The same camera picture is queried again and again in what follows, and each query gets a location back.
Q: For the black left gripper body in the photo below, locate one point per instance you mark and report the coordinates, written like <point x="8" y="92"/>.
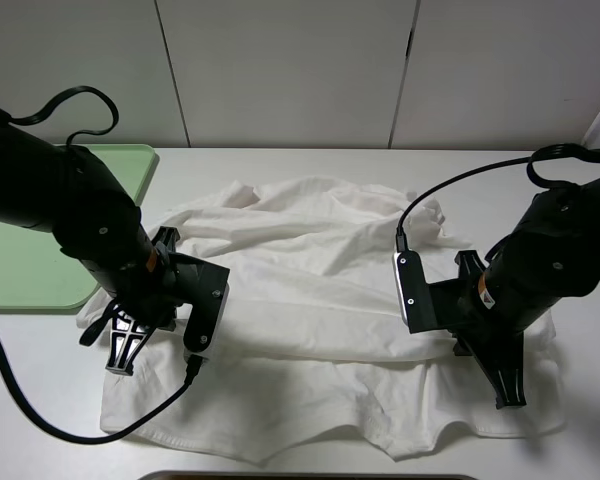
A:
<point x="149" y="295"/>

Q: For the light green plastic tray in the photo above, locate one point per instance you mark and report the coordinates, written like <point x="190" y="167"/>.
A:
<point x="34" y="274"/>

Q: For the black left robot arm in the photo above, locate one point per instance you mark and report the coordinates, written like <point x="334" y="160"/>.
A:
<point x="70" y="193"/>

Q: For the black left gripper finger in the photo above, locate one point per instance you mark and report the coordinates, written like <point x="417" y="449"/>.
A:
<point x="127" y="338"/>
<point x="96" y="328"/>

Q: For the white short sleeve shirt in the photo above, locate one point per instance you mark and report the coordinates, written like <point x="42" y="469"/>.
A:
<point x="312" y="341"/>

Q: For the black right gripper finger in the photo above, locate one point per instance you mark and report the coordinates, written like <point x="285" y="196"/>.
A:
<point x="501" y="359"/>

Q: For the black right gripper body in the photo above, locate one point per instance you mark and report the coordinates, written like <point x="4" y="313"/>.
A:
<point x="480" y="331"/>

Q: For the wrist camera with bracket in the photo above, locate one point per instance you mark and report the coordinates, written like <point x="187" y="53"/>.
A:
<point x="204" y="287"/>
<point x="426" y="307"/>

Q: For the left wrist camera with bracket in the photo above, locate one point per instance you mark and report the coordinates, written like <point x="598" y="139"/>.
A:
<point x="204" y="287"/>

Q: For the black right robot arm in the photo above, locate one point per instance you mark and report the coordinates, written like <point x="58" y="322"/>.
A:
<point x="552" y="253"/>

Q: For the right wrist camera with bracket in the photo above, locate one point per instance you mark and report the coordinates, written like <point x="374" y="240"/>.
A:
<point x="426" y="307"/>

